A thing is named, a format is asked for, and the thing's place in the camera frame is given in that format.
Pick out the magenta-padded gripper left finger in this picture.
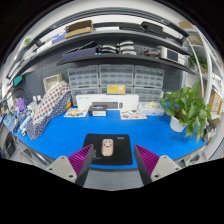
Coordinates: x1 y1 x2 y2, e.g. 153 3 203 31
46 143 96 187

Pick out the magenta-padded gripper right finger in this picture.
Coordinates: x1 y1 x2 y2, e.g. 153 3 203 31
133 143 183 186

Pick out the transparent pink computer mouse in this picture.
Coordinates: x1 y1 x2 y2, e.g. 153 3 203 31
101 138 115 157

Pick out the black mouse pad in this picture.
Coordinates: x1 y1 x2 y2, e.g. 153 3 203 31
82 133 134 166

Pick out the green plant in white pot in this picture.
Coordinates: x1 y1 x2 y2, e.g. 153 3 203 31
159 81 213 144

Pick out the illustrated picture card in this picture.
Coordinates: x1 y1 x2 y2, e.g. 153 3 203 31
119 109 148 121
63 108 88 118

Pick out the white blue glove box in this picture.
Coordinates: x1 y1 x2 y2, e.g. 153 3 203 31
138 100 165 117

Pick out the patterned polka dot cloth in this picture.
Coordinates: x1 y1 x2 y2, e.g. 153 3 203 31
25 80 73 140

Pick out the small black box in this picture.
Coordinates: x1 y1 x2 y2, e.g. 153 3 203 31
87 104 108 117

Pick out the long white keyboard box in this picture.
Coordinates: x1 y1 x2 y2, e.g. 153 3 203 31
75 93 140 112

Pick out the purple object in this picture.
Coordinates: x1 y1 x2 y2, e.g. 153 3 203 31
14 97 28 113

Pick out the white metal shelf unit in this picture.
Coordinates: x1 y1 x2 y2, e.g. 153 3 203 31
178 20 224 158

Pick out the white plastic crate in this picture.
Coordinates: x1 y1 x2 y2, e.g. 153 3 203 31
42 73 64 93

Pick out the yellow and blue box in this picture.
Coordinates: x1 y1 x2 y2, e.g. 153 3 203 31
106 83 127 95

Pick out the teal tool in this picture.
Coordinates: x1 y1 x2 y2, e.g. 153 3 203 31
12 75 24 88

